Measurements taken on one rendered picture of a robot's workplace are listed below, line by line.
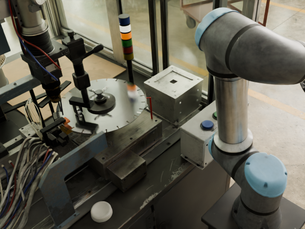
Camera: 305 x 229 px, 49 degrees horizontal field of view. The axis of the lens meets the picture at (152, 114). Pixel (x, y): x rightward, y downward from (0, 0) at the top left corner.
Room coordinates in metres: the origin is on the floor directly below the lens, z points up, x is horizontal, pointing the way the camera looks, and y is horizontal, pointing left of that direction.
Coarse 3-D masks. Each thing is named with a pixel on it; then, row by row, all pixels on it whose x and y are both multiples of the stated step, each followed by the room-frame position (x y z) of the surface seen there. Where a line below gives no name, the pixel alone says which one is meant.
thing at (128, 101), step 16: (112, 80) 1.14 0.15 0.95; (64, 96) 1.06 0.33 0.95; (80, 96) 1.05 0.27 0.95; (128, 96) 1.02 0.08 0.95; (144, 96) 1.02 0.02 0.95; (64, 112) 0.96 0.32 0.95; (112, 112) 0.94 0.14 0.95; (128, 112) 0.93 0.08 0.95; (80, 128) 0.86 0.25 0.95; (96, 128) 0.86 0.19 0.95; (112, 128) 0.85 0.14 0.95
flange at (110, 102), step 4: (92, 96) 1.03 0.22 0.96; (112, 96) 1.02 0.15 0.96; (96, 100) 0.98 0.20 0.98; (100, 100) 0.98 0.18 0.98; (104, 100) 0.98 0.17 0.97; (108, 100) 0.99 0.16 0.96; (112, 100) 0.99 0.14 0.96; (96, 104) 0.98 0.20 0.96; (100, 104) 0.97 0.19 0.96; (104, 104) 0.97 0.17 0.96; (108, 104) 0.97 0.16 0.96; (112, 104) 0.97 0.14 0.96; (92, 108) 0.96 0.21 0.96; (96, 108) 0.95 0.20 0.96; (100, 108) 0.95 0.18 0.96; (104, 108) 0.95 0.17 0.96; (108, 108) 0.95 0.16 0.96; (96, 112) 0.94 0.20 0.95; (100, 112) 0.94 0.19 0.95
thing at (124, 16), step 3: (120, 15) 1.29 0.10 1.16; (123, 15) 1.28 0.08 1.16; (126, 15) 1.28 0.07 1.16; (120, 18) 1.26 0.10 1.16; (123, 18) 1.26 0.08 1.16; (126, 18) 1.26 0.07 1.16; (129, 18) 1.28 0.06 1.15; (120, 21) 1.26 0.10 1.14; (123, 21) 1.26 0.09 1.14; (126, 21) 1.26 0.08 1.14; (129, 21) 1.27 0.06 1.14; (120, 24) 1.27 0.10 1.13; (123, 24) 1.26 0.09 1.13; (126, 24) 1.26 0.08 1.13
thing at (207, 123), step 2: (204, 120) 0.90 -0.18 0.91; (206, 120) 0.90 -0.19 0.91; (208, 120) 0.90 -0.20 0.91; (202, 122) 0.89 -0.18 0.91; (204, 122) 0.89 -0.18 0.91; (206, 122) 0.89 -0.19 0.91; (208, 122) 0.89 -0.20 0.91; (210, 122) 0.89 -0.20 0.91; (212, 122) 0.89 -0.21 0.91; (202, 124) 0.88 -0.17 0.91; (204, 124) 0.88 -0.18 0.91; (206, 124) 0.88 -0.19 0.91; (208, 124) 0.88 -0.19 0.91; (210, 124) 0.88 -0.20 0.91; (212, 124) 0.88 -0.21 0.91; (202, 126) 0.88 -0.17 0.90; (204, 126) 0.87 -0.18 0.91; (206, 126) 0.87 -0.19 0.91; (208, 126) 0.87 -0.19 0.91; (210, 126) 0.87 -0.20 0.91; (212, 126) 0.87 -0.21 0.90; (206, 128) 0.87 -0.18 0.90; (208, 128) 0.87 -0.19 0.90; (210, 128) 0.87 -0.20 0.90
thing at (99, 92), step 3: (105, 87) 1.02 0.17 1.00; (90, 90) 1.01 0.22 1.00; (93, 90) 1.01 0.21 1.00; (96, 90) 1.00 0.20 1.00; (99, 90) 1.00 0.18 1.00; (102, 90) 1.00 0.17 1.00; (96, 93) 0.98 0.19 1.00; (99, 93) 0.98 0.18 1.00; (102, 93) 0.99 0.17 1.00; (93, 96) 0.97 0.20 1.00; (96, 96) 0.98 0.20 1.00; (99, 96) 0.98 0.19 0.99; (102, 96) 0.99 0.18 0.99; (105, 96) 0.97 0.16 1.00; (108, 96) 0.97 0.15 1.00; (90, 99) 0.96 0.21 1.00; (93, 99) 0.96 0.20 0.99; (99, 99) 0.98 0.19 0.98; (102, 99) 0.98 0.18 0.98
